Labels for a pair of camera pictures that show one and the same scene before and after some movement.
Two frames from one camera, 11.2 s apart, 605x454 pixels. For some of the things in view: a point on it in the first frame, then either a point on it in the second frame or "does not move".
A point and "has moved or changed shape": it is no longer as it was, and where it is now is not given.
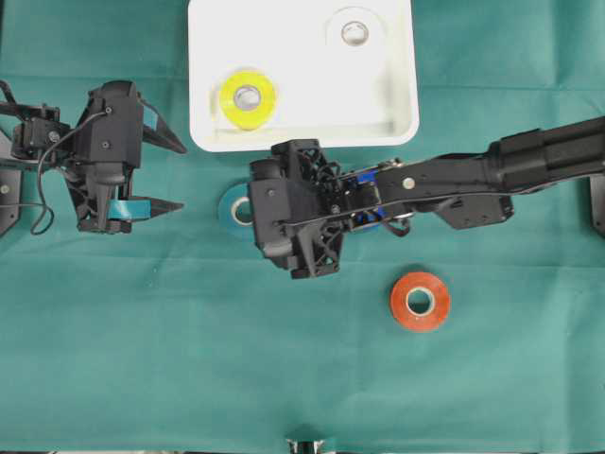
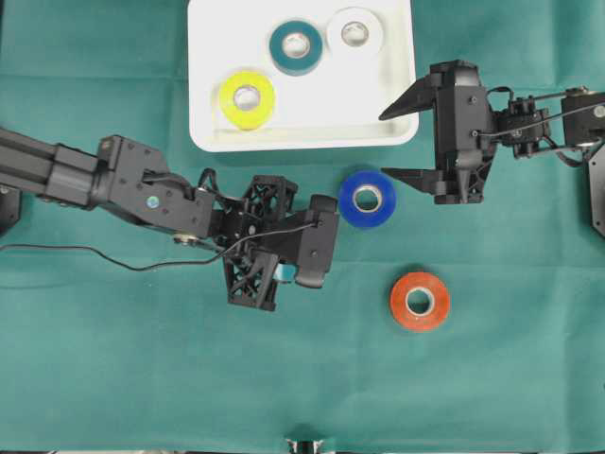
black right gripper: [297, 198] → [461, 125]
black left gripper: [112, 128] → [268, 230]
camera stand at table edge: [299, 446] does not move
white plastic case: [340, 72] does not move
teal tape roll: [234, 213] has moved or changed shape
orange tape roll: [439, 311] does not move
